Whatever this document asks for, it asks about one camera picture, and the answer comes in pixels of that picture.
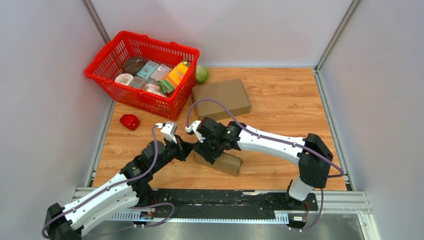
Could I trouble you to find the aluminium frame post left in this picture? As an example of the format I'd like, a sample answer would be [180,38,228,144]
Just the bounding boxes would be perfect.
[81,0,111,44]

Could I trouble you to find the grey small box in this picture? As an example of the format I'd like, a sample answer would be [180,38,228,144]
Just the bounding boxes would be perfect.
[149,64,172,82]

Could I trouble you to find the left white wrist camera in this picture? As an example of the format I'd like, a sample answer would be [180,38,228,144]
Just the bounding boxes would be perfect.
[155,121,178,144]

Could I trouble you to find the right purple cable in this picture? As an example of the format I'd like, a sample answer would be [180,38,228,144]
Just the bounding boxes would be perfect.
[186,98,345,232]

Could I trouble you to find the pink white packet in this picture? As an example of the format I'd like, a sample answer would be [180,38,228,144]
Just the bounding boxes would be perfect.
[143,83,167,98]

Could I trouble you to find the teal small box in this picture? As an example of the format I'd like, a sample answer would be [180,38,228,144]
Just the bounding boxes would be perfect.
[136,60,160,80]

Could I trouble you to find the red bell pepper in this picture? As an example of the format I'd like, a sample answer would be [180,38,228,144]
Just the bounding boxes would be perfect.
[119,114,140,131]

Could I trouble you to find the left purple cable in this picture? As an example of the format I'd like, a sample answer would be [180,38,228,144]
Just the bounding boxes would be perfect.
[41,125,176,239]

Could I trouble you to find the green carton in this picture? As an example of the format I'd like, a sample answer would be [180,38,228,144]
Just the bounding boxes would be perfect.
[156,79,175,94]

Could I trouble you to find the aluminium frame post right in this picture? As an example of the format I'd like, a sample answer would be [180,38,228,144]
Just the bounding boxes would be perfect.
[314,0,362,74]

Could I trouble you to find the red plastic shopping basket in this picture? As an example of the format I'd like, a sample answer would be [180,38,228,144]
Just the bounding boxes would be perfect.
[84,31,200,121]

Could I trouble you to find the grey pink box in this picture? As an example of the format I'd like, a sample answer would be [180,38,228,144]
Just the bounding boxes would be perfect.
[128,76,148,90]

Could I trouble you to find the large brown cardboard box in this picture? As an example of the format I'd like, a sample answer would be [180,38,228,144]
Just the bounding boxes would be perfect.
[192,78,252,121]

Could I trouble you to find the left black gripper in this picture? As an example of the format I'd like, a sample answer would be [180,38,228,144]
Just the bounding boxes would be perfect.
[151,134,195,174]

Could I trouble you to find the yellow orange juice carton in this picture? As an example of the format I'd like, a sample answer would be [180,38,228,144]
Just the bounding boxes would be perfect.
[163,59,191,89]

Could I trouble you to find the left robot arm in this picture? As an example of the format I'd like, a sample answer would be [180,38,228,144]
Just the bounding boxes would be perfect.
[41,135,195,240]

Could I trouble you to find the aluminium frame post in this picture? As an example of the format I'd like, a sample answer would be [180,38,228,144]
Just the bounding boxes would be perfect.
[314,0,362,74]
[81,0,111,44]

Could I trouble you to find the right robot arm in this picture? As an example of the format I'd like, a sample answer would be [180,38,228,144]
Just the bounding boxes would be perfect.
[185,117,333,210]

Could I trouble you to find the white round roll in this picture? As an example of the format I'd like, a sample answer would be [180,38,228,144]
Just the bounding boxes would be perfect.
[114,73,134,86]

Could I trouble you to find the small cardboard sheet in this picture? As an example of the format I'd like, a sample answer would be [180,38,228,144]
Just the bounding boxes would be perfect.
[194,152,243,177]

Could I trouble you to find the green cabbage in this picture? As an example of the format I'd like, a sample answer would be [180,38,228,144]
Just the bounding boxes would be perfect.
[195,65,209,84]

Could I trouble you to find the purple cable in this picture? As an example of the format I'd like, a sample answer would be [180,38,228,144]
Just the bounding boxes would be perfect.
[186,98,345,232]
[41,125,176,239]

